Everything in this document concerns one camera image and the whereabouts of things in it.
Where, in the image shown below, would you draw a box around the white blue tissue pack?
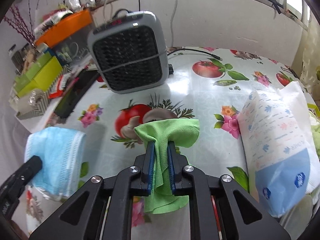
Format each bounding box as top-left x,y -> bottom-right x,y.
236,81 -> 320,218

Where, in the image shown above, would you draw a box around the yellow-green cardboard box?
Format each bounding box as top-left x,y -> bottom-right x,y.
307,102 -> 320,116

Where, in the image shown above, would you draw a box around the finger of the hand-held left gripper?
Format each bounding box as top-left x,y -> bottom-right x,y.
14,155 -> 43,188

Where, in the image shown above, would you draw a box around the red white packet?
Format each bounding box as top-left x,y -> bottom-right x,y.
49,74 -> 67,98

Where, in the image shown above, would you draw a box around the bright green microfiber cloth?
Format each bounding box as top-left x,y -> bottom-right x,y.
134,119 -> 200,214

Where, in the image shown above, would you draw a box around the black strap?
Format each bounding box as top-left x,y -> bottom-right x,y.
262,0 -> 286,15

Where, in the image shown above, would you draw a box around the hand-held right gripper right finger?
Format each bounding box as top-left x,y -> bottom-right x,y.
167,142 -> 292,240

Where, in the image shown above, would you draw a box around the black cable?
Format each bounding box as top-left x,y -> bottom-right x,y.
167,47 -> 223,61

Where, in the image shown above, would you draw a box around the yellow-green gift box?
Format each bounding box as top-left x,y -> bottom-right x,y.
15,56 -> 63,98

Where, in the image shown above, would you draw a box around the blue face mask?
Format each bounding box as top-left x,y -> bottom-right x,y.
24,127 -> 87,198

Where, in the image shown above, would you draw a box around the purple dried branches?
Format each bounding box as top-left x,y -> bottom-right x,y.
4,0 -> 45,46

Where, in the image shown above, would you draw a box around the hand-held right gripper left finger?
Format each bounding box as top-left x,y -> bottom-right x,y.
29,141 -> 157,240

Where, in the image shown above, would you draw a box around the orange lidded storage container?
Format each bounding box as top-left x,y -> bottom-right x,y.
34,9 -> 93,63

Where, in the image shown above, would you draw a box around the pale green gift box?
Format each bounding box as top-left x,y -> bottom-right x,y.
21,54 -> 52,80

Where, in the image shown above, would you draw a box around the zigzag patterned box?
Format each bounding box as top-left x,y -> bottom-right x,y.
15,65 -> 73,118

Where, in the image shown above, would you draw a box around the black phone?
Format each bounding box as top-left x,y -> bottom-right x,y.
54,69 -> 98,120

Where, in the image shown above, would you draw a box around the cream heart print curtain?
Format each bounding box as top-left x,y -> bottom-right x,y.
300,17 -> 320,86

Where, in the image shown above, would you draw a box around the glass storage jars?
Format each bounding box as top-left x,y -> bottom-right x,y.
7,44 -> 33,75

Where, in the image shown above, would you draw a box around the white cable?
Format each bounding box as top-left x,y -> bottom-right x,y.
170,0 -> 179,48

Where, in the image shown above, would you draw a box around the grey space heater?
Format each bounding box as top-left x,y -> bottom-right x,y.
87,9 -> 169,94

